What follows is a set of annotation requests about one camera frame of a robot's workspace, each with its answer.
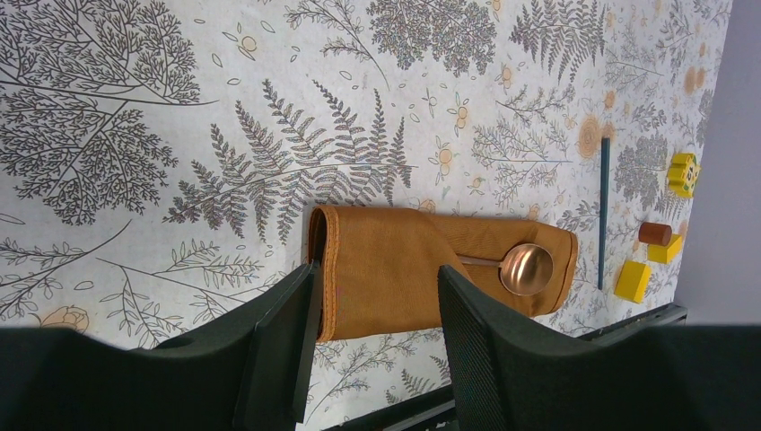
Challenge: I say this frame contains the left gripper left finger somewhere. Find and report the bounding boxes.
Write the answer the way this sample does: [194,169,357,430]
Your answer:
[1,263,321,430]

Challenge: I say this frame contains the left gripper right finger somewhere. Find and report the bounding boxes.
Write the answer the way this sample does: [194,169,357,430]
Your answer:
[438,266,760,430]

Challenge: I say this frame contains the brown wooden spoon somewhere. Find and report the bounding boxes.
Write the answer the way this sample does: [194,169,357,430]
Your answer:
[459,243,555,296]

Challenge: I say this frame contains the orange cloth napkin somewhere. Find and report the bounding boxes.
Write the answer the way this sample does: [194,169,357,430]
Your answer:
[308,205,578,342]

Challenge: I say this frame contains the dark teal chopstick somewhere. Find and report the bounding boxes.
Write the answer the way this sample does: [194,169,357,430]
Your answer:
[597,137,610,290]

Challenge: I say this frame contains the yellow cylinder block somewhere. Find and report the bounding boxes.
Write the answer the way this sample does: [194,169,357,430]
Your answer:
[614,260,652,303]

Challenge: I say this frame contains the yellow cube block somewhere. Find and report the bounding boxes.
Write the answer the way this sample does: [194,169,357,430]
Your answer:
[647,233,683,264]

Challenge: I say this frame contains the brown round block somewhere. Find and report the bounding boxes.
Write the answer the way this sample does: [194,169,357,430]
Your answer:
[638,222,672,247]

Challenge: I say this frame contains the floral patterned table mat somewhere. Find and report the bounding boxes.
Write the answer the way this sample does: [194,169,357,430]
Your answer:
[0,0,733,431]

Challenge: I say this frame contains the yellow numbered die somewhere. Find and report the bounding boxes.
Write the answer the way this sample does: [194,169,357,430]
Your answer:
[667,153,701,198]

